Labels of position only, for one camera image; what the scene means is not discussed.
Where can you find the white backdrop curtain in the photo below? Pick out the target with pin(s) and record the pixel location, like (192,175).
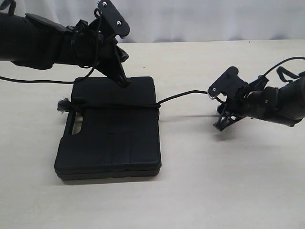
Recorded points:
(212,20)

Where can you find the black plastic carry case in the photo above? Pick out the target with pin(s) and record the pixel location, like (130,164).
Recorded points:
(110,131)

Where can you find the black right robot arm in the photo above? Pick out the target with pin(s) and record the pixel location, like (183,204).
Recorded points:
(285,106)

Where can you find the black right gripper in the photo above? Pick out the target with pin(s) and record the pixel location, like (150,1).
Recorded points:
(233,110)

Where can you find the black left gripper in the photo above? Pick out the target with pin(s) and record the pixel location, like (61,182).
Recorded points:
(95,45)

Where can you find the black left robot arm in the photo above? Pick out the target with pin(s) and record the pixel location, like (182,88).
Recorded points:
(39,43)

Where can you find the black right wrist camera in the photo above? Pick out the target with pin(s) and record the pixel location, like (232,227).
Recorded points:
(229,84)

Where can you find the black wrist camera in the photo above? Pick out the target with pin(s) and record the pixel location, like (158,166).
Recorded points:
(113,23)
(229,84)

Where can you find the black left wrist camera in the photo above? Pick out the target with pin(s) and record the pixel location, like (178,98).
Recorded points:
(113,23)

